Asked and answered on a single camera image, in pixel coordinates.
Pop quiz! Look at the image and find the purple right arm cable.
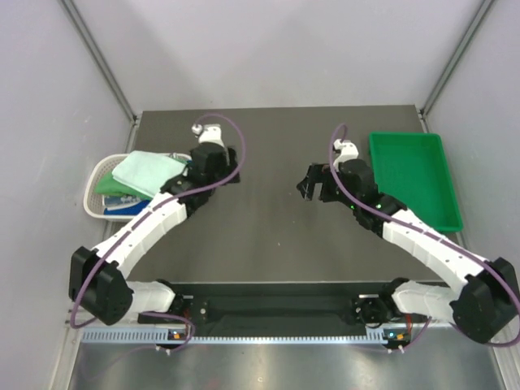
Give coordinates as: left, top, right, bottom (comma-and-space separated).
327, 123, 520, 353

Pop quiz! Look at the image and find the grey slotted cable duct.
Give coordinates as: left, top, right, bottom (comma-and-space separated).
82, 327, 388, 345

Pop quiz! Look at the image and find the aluminium corner post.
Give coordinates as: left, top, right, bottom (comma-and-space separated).
418, 0, 496, 121
56, 0, 140, 125

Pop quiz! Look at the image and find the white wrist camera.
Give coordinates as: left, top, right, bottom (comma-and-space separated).
332, 139, 359, 171
192, 123, 224, 148

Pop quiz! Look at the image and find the green towel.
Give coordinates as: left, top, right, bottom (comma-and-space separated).
93, 160, 192, 200

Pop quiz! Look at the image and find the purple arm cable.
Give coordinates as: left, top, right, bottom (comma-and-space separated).
327, 123, 520, 353
70, 112, 247, 355

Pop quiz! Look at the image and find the right aluminium corner post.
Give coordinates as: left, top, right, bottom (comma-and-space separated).
418, 0, 496, 121

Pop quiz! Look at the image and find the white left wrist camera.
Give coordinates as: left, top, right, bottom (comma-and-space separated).
192, 123, 224, 148

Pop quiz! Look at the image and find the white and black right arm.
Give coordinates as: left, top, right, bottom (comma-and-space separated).
297, 158, 519, 345

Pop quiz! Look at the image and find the left aluminium corner post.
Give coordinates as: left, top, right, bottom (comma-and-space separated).
56, 0, 140, 125

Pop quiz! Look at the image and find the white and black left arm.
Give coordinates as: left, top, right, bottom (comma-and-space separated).
68, 141, 240, 325

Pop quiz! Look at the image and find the green plastic bin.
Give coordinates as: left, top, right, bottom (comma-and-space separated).
368, 132, 463, 233

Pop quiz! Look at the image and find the white plastic basket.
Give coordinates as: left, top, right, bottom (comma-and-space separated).
83, 153, 190, 222

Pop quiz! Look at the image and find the pale mint towel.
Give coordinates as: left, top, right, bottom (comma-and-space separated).
112, 151, 187, 197

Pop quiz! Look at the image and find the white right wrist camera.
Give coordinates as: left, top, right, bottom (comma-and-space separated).
332, 139, 359, 171

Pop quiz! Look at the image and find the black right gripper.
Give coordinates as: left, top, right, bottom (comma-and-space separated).
297, 163, 360, 210

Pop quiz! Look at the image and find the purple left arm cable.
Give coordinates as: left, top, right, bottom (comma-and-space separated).
70, 112, 247, 355

